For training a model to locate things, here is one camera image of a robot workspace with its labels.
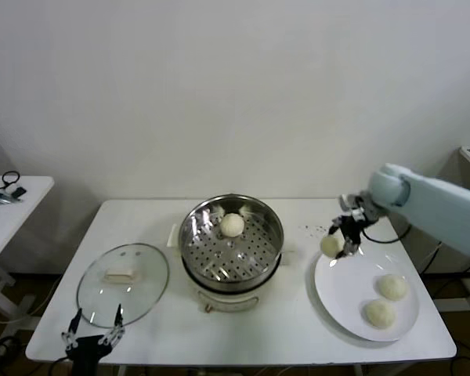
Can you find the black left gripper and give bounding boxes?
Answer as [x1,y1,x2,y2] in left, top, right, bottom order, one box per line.
[60,304,126,376]

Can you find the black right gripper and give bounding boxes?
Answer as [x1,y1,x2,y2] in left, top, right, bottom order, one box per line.
[327,215,372,260]

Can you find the white steamed baozi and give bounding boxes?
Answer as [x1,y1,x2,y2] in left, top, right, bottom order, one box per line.
[219,212,245,238]
[362,298,398,331]
[320,234,344,259]
[373,273,410,303]

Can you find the glass lid with white handle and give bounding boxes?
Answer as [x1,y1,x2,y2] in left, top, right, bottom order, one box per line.
[76,242,171,328]

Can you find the perforated steel steamer basket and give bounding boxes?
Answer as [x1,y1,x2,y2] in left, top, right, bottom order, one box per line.
[167,194,298,294]

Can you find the small dark crumbs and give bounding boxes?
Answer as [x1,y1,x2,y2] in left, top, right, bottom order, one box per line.
[302,223,328,238]

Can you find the white round plate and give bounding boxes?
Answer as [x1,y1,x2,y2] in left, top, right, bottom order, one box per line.
[313,243,421,342]

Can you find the white electric cooker pot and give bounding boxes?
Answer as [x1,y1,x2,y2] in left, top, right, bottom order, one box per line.
[182,250,295,315]

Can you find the white side table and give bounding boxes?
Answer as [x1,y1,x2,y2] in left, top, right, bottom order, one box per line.
[0,175,56,326]

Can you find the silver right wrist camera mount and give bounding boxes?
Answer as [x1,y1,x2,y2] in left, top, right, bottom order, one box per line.
[338,193,364,217]

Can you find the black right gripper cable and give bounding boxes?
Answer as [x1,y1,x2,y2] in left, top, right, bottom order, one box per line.
[359,222,413,244]

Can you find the black coiled cable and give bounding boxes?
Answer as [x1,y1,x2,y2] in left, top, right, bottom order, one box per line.
[0,335,23,360]

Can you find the black power adapter with cable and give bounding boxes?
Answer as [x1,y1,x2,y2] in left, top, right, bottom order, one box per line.
[420,241,470,275]

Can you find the black cable loop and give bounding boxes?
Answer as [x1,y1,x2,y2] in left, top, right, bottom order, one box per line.
[2,170,22,190]

